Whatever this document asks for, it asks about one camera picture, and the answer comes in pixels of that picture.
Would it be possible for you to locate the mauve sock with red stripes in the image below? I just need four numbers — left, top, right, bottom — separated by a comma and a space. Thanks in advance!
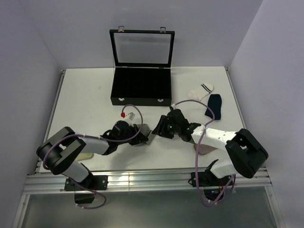
194, 144, 216, 155

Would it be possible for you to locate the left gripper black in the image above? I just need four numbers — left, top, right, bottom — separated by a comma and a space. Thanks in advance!
117, 123, 148, 145

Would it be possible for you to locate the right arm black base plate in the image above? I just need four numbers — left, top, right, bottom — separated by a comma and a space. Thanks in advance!
188, 171, 235, 190

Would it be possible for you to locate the grey sock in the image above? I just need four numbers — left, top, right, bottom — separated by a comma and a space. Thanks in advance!
140, 123, 154, 145

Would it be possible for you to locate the purple cable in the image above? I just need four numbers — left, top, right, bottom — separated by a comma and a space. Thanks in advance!
173, 100, 237, 209
42, 104, 144, 210

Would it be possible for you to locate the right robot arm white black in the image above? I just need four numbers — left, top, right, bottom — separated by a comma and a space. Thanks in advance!
152, 109, 269, 186

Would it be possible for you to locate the white sock with dark stripes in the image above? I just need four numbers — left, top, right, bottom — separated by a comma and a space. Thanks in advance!
188, 83, 214, 101

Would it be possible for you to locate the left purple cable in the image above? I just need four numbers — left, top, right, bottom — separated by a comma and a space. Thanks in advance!
42, 104, 144, 210

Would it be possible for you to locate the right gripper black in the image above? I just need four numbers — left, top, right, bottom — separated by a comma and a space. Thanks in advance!
152, 114, 181, 139

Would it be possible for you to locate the black display case with glass lid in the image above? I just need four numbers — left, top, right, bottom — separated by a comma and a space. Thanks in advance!
109, 26, 175, 106

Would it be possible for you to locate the aluminium rail frame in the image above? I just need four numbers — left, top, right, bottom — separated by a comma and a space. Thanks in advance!
13, 68, 285, 228

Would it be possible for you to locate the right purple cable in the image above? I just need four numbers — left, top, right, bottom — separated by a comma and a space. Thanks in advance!
173, 100, 237, 209

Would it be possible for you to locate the navy blue sock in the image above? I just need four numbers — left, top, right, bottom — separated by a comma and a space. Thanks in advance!
207, 94, 222, 120

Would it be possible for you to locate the pale yellow sock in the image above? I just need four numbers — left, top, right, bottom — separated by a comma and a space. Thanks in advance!
76, 153, 94, 162

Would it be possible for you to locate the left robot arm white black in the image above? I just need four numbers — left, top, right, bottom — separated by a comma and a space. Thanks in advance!
36, 121, 151, 190

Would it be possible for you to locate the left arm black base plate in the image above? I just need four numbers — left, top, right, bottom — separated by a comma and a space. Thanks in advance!
64, 175, 108, 191

